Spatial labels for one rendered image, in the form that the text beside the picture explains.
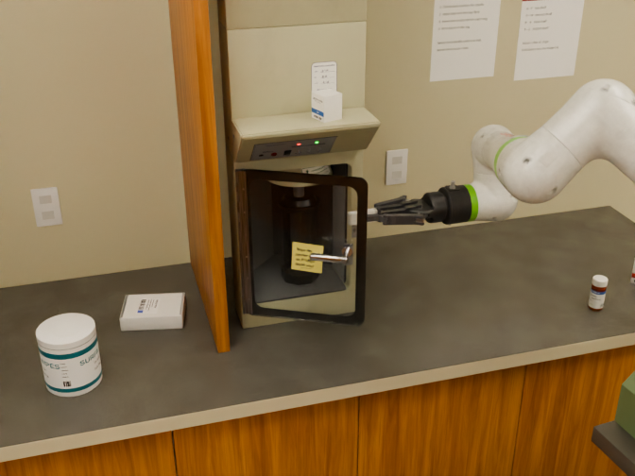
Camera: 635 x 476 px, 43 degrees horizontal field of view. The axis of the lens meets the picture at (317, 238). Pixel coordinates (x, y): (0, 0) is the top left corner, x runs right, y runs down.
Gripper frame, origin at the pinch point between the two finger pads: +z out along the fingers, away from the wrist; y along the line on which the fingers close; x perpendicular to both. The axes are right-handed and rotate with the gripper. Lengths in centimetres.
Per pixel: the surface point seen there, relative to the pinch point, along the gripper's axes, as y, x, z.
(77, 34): -54, -35, 60
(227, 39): -12, -41, 28
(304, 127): -0.6, -23.2, 13.7
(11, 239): -55, 20, 85
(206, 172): -2.5, -14.5, 35.8
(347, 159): -11.5, -10.2, 0.2
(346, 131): -0.9, -21.2, 4.0
